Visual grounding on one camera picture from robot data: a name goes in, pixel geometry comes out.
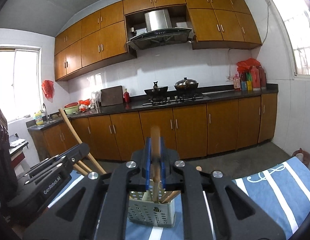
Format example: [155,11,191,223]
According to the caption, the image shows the lower wooden cabinets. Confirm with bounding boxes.
[28,91,277,161]

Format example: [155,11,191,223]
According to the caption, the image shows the red bottle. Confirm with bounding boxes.
[124,88,130,103]

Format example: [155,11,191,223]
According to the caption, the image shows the black wok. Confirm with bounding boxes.
[144,81,168,99]

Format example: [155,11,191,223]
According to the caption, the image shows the yellow detergent bottle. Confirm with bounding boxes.
[35,111,44,125]

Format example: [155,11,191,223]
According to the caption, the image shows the black countertop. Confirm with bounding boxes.
[25,83,279,131]

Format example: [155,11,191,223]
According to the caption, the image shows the green perforated utensil holder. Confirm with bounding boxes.
[127,180,175,228]

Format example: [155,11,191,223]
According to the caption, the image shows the right window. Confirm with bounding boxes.
[269,0,310,77]

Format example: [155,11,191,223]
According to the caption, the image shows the red bag on counter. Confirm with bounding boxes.
[79,99,91,112]

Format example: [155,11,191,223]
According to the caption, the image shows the blue white striped tablecloth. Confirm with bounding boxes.
[44,155,310,240]

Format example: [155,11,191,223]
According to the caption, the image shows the dark cutting board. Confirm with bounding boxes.
[101,86,124,107]

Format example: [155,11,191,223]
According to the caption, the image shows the left window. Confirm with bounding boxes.
[0,48,42,122]

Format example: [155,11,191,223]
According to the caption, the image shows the window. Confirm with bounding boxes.
[0,48,42,122]
[269,0,310,77]

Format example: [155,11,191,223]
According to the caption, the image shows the green bowl red lid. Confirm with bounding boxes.
[64,102,79,115]

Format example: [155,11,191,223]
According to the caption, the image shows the wooden cabinets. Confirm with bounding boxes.
[55,0,262,81]
[28,91,277,161]

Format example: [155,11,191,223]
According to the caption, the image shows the upper wooden cabinets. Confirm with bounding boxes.
[55,0,262,81]

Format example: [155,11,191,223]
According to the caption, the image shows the red plastic bag hanging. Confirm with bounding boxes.
[42,80,55,102]

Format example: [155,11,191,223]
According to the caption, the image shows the lidded cooking pot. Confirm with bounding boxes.
[174,77,199,95]

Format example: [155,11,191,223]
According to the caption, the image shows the gas stove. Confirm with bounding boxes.
[142,94,204,106]

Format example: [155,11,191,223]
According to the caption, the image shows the steel range hood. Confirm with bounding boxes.
[125,5,194,50]

